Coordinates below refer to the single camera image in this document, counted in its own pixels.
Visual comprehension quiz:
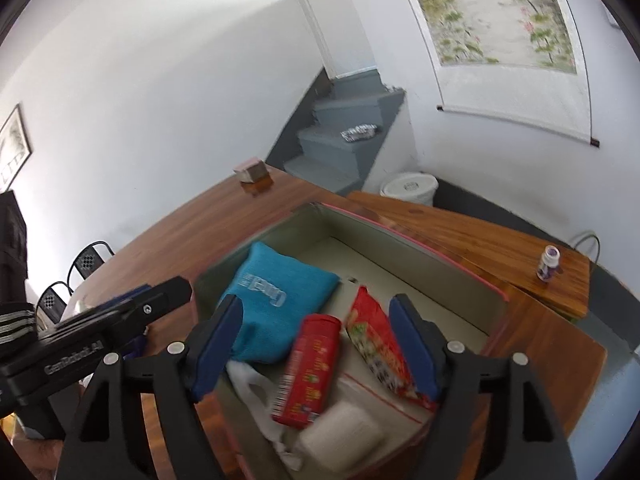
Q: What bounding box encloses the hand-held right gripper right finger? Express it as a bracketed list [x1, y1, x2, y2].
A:
[387, 294, 576, 480]

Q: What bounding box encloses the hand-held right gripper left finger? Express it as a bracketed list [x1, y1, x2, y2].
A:
[55, 294, 245, 480]

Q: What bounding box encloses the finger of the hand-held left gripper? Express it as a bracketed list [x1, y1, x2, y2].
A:
[100, 276, 193, 335]
[55, 284, 152, 331]

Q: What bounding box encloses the pink storage box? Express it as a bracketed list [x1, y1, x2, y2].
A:
[192, 201, 511, 480]

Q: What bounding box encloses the brown wooden desktop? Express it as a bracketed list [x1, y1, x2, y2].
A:
[65, 162, 608, 480]

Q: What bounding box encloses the red snack packet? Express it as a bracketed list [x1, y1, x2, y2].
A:
[345, 286, 441, 413]

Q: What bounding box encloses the white plastic bag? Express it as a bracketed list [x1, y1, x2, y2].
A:
[226, 360, 306, 471]

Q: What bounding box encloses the clear zip bag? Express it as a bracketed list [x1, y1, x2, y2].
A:
[335, 372, 441, 431]

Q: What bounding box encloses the red cylindrical can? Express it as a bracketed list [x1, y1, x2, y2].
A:
[270, 313, 343, 429]

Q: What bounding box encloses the teal knitted pouch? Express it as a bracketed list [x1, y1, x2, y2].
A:
[218, 241, 342, 365]

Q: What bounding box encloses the white bandage roll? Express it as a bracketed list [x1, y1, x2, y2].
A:
[298, 400, 386, 475]

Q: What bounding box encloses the small brown box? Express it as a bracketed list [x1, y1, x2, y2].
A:
[234, 157, 268, 183]

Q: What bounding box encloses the small purple bottle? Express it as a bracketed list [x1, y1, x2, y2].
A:
[536, 245, 561, 283]

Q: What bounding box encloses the white plastic bucket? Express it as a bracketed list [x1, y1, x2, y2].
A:
[380, 172, 440, 207]

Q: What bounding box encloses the grey staircase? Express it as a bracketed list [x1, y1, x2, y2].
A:
[265, 67, 406, 196]

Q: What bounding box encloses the patterned cloth bundle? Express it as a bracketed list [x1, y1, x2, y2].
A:
[341, 123, 378, 143]

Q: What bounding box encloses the framed wall picture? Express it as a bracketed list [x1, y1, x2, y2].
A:
[0, 103, 32, 193]

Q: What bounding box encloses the grey cable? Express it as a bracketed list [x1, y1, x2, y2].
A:
[572, 230, 601, 263]

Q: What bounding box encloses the wall scroll painting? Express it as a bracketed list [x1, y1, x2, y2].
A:
[390, 0, 601, 148]

